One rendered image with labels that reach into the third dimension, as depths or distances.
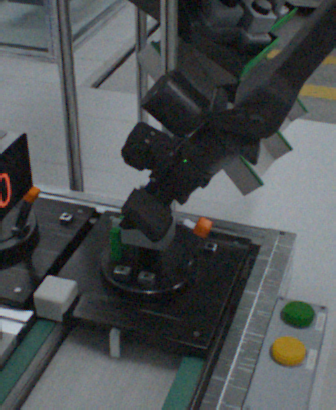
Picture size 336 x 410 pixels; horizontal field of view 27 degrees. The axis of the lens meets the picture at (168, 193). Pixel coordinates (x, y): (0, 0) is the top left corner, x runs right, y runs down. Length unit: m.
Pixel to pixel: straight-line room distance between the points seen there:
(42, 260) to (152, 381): 0.25
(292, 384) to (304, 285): 0.32
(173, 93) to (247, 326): 0.33
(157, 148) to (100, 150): 0.66
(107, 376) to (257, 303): 0.23
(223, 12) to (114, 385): 0.54
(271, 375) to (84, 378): 0.24
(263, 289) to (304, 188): 0.44
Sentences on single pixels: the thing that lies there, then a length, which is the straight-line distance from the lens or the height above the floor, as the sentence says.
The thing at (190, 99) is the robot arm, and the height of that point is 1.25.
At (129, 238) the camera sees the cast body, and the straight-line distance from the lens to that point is 0.96.
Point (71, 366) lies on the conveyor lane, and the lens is 0.96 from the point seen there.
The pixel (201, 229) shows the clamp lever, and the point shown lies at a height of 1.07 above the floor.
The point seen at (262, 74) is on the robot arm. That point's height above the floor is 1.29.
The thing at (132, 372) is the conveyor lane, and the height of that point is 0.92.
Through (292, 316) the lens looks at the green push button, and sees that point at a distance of 0.95.
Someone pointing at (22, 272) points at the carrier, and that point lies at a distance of 1.02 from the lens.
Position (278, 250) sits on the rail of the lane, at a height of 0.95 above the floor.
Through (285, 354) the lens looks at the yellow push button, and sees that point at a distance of 0.90.
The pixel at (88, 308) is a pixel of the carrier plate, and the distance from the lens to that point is 0.95.
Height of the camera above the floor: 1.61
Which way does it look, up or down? 33 degrees down
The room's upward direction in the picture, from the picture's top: straight up
